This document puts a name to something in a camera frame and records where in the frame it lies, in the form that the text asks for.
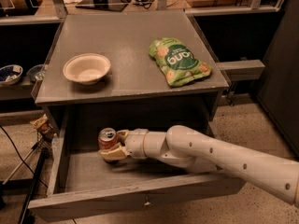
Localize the white paper bowl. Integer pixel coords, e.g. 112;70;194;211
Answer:
63;53;111;85

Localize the metal drawer knob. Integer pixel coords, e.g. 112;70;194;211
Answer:
144;196;151;207

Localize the black metal stand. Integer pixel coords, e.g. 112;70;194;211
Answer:
0;141;51;224

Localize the white bowl with blue items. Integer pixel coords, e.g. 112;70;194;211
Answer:
0;64;23;85

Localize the red coke can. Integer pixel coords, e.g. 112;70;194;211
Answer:
98;128;118;164

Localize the black cable on floor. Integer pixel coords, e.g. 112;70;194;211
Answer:
0;125;49;189

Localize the brown snack bag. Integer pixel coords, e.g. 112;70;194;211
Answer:
30;115;54;141

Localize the grey bowl on shelf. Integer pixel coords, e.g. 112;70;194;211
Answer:
26;64;48;83

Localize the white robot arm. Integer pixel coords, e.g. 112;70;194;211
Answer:
98;125;299;206

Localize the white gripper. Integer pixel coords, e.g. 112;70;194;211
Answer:
99;129;149;161

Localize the black monitor stand base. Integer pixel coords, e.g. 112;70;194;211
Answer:
76;0;127;12

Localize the green chip bag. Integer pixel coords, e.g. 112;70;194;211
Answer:
149;37;213;88

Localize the grey cabinet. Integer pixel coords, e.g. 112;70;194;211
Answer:
36;10;227;137

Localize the open grey top drawer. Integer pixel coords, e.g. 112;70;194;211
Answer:
28;109;252;223

